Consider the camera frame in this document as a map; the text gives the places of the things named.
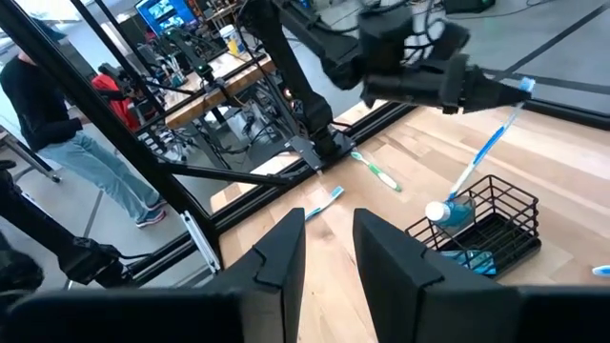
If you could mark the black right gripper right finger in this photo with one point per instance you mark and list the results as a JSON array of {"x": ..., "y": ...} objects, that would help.
[{"x": 395, "y": 286}]

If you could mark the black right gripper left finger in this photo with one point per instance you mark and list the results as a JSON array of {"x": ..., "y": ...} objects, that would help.
[{"x": 271, "y": 286}]

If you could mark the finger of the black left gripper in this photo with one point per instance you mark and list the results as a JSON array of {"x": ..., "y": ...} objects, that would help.
[{"x": 491, "y": 90}]

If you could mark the blue toothbrush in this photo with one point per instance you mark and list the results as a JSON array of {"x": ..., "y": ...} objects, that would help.
[
  {"x": 329, "y": 200},
  {"x": 601, "y": 271},
  {"x": 486, "y": 147}
]

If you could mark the green toothbrush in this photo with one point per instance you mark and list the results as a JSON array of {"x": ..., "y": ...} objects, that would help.
[{"x": 379, "y": 174}]

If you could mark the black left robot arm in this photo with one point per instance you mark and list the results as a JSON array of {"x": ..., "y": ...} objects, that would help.
[{"x": 305, "y": 95}]

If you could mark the spare black robot arm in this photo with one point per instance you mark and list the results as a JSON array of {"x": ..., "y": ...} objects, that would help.
[{"x": 190, "y": 52}]

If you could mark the small toothpaste tube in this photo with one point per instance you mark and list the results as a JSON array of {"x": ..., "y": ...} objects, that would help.
[{"x": 472, "y": 262}]

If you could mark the white yellow canister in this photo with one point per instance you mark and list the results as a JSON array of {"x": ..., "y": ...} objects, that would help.
[{"x": 232, "y": 40}]

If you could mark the wooden workbench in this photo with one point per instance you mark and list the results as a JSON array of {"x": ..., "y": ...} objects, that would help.
[{"x": 209, "y": 100}]

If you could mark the person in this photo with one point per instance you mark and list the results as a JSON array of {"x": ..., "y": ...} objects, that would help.
[
  {"x": 38, "y": 105},
  {"x": 112, "y": 90}
]

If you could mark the computer monitor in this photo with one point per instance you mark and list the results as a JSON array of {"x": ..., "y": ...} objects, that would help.
[{"x": 164, "y": 14}]

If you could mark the grey table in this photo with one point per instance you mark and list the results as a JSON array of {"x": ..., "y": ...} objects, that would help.
[{"x": 28, "y": 157}]

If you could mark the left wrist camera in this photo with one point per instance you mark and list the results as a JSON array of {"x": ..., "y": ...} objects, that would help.
[{"x": 386, "y": 35}]

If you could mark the silver metal bracket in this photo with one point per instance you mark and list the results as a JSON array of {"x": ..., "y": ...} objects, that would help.
[{"x": 200, "y": 240}]

